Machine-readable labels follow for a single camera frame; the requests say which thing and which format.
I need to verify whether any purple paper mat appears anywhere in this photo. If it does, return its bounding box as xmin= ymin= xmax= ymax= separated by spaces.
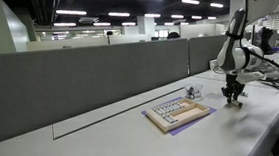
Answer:
xmin=139 ymin=93 xmax=220 ymax=139

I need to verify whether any table cable flap cover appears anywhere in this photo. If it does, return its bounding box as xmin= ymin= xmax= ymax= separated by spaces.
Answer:
xmin=49 ymin=86 xmax=189 ymax=141

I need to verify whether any long grey desk partition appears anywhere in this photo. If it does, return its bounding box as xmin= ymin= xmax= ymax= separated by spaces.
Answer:
xmin=0 ymin=37 xmax=196 ymax=146

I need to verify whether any white vial black cap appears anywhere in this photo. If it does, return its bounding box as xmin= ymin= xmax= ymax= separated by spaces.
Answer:
xmin=189 ymin=86 xmax=202 ymax=96
xmin=188 ymin=92 xmax=201 ymax=100

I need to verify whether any wooden compartment tray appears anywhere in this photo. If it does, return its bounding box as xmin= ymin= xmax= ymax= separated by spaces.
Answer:
xmin=143 ymin=95 xmax=213 ymax=135

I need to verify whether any white low office partition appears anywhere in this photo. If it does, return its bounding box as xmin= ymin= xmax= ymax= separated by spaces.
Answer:
xmin=25 ymin=31 xmax=153 ymax=53

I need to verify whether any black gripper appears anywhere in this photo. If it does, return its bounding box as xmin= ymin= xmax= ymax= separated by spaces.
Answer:
xmin=220 ymin=73 xmax=248 ymax=105

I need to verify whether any ceiling air conditioner unit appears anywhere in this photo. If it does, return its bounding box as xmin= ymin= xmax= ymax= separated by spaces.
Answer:
xmin=78 ymin=15 xmax=100 ymax=27

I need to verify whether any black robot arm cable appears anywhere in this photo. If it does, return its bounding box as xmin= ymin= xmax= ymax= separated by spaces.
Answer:
xmin=222 ymin=0 xmax=279 ymax=86

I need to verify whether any short grey desk partition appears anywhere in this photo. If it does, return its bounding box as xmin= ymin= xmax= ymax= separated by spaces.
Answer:
xmin=187 ymin=34 xmax=230 ymax=77

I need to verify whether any black chair headrest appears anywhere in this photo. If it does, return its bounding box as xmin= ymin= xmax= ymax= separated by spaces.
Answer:
xmin=166 ymin=31 xmax=182 ymax=41

